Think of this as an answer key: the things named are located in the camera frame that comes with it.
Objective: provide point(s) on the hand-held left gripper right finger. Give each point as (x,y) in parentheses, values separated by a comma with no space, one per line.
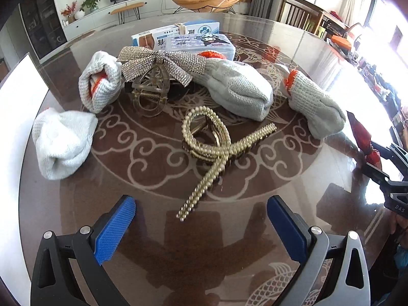
(283,226)

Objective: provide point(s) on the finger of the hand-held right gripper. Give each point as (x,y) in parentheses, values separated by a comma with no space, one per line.
(393,157)
(379,175)

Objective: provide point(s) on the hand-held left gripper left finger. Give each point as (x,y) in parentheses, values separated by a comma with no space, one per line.
(114,229)

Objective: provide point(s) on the red cloth item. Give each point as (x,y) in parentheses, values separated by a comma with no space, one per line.
(361,134)

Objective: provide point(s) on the gold pearl hair clip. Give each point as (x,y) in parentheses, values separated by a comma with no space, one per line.
(223,159)

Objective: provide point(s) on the white knit glove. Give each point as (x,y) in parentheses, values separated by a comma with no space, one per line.
(315,105)
(105,92)
(239,89)
(63,143)

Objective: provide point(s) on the white cardboard container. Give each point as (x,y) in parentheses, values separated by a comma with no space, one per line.
(19,118)

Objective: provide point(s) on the silver bow hair clip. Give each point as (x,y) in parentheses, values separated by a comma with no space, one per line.
(178,63)

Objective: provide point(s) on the clear plastic box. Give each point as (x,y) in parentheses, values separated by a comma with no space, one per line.
(197,43)

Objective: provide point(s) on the tan rubber band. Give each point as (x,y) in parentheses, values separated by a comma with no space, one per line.
(180,28)

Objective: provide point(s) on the blue white carton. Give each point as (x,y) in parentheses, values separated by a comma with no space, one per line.
(204,28)

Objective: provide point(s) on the pile of clutter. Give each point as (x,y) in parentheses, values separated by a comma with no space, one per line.
(379,79)

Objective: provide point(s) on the orange box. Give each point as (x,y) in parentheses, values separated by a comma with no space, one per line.
(341,40)

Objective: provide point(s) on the wooden side desk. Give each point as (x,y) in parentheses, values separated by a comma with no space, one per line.
(334,22)

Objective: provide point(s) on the white sheer curtain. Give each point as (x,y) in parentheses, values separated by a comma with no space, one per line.
(353,0)

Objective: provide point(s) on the wooden chair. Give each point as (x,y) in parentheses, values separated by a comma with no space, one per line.
(299,12)

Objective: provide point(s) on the white tv cabinet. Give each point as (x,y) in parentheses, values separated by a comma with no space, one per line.
(95,19)

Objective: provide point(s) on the white round vase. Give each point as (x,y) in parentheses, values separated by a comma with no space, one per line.
(79,14)

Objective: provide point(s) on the dark glass bookcase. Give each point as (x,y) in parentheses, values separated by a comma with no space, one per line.
(44,22)

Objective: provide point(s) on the wooden bench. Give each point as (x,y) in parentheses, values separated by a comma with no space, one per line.
(127,6)

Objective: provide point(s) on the red flowers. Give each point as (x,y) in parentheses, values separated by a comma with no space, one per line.
(68,9)

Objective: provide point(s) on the green potted plant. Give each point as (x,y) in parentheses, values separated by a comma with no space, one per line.
(91,2)

